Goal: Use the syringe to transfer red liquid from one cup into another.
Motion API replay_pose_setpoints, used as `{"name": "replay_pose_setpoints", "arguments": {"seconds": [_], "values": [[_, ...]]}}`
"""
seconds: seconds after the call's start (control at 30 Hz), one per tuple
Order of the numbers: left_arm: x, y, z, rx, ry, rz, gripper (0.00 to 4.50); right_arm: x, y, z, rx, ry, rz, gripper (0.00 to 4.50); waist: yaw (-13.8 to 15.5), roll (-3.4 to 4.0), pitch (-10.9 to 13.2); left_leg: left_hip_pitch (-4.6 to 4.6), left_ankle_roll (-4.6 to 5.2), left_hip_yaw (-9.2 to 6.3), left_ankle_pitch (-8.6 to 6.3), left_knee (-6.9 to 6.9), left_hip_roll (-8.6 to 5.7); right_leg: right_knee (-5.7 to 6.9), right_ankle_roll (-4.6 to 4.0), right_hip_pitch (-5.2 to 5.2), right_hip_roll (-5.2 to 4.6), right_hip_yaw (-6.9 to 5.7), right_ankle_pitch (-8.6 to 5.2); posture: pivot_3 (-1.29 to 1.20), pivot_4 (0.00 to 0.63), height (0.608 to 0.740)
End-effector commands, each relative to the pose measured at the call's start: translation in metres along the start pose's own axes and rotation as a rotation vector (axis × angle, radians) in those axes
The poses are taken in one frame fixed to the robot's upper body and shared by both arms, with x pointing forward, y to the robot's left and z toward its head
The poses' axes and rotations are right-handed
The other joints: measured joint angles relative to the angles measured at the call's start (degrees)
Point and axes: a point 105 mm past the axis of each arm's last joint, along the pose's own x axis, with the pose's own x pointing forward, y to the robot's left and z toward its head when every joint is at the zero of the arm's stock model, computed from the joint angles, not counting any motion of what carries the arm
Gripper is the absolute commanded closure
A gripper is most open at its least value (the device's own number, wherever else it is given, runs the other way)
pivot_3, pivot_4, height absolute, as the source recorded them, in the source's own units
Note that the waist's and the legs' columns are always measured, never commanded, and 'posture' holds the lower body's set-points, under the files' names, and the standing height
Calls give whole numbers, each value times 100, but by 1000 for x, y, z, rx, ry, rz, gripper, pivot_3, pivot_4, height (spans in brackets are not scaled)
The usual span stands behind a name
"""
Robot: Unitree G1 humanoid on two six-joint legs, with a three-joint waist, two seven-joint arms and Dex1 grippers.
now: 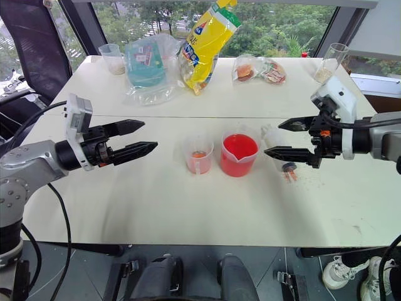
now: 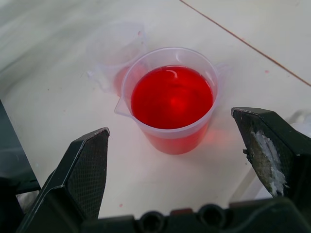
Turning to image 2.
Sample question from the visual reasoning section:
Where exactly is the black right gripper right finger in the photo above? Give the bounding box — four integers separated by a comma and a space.
230, 107, 311, 202

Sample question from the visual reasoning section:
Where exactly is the large clear cup red liquid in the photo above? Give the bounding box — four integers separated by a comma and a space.
114, 48, 233, 155

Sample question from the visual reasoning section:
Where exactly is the dark tray edge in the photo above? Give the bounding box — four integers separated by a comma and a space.
0, 99, 41, 195

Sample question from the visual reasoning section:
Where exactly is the small clear plastic cup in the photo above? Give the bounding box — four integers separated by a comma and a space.
86, 22, 149, 97

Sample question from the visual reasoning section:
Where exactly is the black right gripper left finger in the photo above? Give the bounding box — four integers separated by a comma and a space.
14, 127, 111, 233

